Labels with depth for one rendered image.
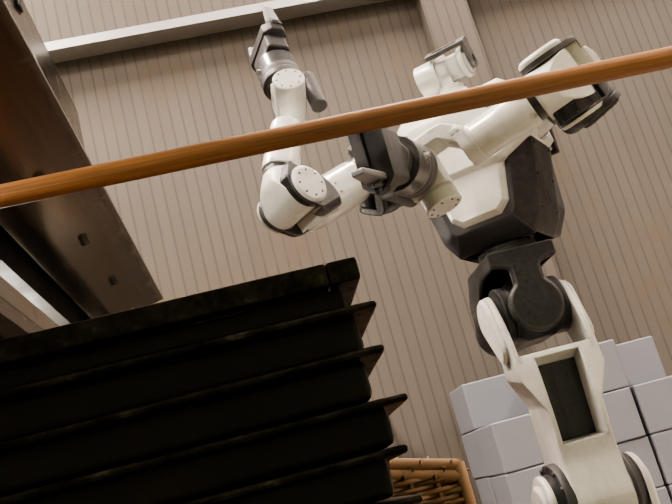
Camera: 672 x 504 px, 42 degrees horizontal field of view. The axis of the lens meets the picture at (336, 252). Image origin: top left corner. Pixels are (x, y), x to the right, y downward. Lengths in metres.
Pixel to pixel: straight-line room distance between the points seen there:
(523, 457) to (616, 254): 1.80
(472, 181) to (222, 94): 4.14
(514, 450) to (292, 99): 2.92
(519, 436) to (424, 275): 1.37
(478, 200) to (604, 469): 0.52
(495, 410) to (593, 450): 3.19
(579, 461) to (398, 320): 3.73
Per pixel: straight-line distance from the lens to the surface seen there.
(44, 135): 1.51
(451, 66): 1.80
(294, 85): 1.78
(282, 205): 1.63
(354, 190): 1.73
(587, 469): 1.60
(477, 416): 4.76
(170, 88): 5.75
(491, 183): 1.65
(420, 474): 0.82
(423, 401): 5.21
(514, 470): 4.40
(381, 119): 1.19
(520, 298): 1.64
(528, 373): 1.60
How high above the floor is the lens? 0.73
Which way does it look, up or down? 15 degrees up
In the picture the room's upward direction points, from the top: 15 degrees counter-clockwise
